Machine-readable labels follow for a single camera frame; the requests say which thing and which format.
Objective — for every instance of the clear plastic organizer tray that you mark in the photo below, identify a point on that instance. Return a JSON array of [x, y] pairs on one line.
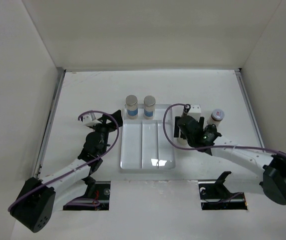
[[144, 146]]

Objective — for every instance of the silver-lid blue-label shaker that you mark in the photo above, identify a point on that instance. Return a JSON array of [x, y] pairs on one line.
[[132, 106], [149, 107]]

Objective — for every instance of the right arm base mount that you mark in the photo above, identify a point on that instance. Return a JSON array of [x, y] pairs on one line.
[[215, 196]]

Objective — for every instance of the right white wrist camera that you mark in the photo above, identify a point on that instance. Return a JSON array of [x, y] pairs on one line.
[[195, 111]]

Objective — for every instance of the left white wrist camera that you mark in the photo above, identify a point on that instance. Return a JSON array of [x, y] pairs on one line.
[[88, 119]]

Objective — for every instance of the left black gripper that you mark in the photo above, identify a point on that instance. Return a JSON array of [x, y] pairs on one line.
[[110, 126]]

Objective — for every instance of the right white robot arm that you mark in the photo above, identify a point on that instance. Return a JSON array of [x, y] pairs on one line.
[[268, 164]]

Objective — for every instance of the black-lid tan spice jar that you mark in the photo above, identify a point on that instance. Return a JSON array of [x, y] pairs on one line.
[[212, 128]]

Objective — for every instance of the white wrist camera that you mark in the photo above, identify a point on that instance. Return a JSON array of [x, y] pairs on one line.
[[88, 119], [195, 111]]

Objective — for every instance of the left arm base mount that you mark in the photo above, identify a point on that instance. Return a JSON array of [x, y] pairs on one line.
[[95, 198]]

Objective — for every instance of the red-label white-lid jar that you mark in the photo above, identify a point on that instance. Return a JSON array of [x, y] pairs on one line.
[[216, 117]]

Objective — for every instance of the small black-lid spice bottle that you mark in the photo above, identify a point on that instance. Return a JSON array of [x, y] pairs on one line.
[[186, 109]]

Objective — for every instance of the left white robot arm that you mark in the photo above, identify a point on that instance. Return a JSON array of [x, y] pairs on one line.
[[38, 198]]

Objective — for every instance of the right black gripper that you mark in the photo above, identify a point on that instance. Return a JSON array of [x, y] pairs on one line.
[[177, 129]]

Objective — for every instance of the black-lid white spice jar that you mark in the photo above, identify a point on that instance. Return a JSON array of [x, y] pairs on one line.
[[182, 141]]

